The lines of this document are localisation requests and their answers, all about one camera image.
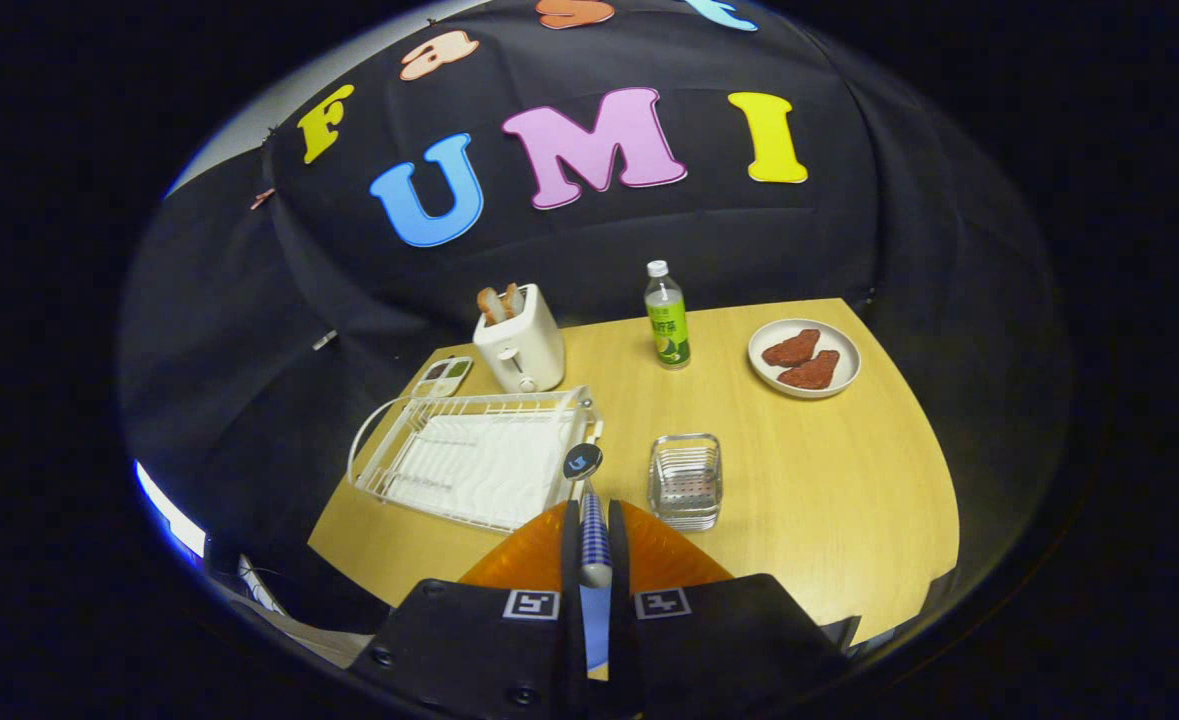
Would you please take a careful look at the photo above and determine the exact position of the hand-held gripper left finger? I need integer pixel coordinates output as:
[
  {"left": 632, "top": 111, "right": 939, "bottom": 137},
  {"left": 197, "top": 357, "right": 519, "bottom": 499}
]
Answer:
[{"left": 349, "top": 498, "right": 590, "bottom": 720}]

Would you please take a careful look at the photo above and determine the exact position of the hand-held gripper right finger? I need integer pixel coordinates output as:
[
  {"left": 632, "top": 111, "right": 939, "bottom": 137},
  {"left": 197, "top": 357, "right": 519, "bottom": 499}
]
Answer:
[{"left": 604, "top": 498, "right": 860, "bottom": 720}]

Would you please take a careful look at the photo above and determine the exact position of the blue plate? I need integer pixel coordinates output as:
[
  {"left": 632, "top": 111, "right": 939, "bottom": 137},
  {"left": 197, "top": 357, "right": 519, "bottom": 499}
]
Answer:
[{"left": 581, "top": 585, "right": 612, "bottom": 672}]

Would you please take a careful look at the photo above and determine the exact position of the metal mesh basket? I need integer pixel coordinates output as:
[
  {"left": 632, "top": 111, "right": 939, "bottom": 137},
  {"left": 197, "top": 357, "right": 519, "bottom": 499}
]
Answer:
[{"left": 647, "top": 433, "right": 723, "bottom": 532}]

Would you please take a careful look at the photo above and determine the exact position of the blue checkered handle spoon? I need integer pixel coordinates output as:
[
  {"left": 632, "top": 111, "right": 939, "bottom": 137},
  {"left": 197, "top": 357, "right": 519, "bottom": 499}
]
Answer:
[{"left": 562, "top": 442, "right": 614, "bottom": 589}]

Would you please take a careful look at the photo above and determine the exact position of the white wire dish rack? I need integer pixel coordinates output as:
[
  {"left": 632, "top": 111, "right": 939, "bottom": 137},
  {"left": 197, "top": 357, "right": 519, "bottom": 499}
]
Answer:
[{"left": 347, "top": 386, "right": 605, "bottom": 534}]

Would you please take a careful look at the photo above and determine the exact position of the white round dish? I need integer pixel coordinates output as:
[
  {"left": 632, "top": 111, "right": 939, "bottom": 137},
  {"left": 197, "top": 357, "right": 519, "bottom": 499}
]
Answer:
[{"left": 747, "top": 318, "right": 862, "bottom": 400}]

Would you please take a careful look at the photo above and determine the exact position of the white ribbed drain tray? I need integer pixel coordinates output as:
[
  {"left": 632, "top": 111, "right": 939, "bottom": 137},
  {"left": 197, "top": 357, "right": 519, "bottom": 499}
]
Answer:
[{"left": 384, "top": 410, "right": 576, "bottom": 531}]

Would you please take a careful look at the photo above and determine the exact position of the divided seasoning tray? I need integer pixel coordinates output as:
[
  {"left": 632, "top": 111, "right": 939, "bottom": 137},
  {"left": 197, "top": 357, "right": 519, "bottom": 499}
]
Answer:
[{"left": 411, "top": 355, "right": 474, "bottom": 399}]

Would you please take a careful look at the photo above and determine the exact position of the red meat slice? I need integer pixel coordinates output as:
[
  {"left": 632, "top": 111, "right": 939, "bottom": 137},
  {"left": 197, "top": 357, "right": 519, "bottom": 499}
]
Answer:
[
  {"left": 761, "top": 328, "right": 822, "bottom": 368},
  {"left": 777, "top": 349, "right": 841, "bottom": 391}
]

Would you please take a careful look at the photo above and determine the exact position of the white toaster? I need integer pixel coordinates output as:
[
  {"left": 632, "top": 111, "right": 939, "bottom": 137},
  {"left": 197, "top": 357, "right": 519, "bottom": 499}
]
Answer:
[{"left": 473, "top": 283, "right": 566, "bottom": 394}]

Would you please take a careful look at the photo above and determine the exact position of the green label drink bottle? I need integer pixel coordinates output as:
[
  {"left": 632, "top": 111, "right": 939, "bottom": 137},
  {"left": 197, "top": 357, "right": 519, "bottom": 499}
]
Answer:
[{"left": 644, "top": 260, "right": 692, "bottom": 371}]

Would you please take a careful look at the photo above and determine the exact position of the black backdrop cloth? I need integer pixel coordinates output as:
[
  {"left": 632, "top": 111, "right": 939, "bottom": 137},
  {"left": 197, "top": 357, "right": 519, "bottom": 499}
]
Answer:
[{"left": 117, "top": 0, "right": 1080, "bottom": 641}]

